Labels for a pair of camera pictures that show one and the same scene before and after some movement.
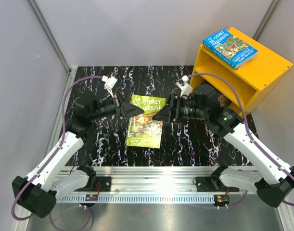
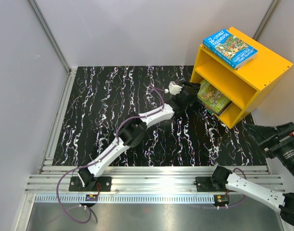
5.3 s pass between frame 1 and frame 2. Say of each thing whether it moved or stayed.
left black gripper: moved
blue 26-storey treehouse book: stayed
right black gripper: moved
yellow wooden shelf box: stayed
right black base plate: stayed
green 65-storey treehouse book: moved
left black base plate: stayed
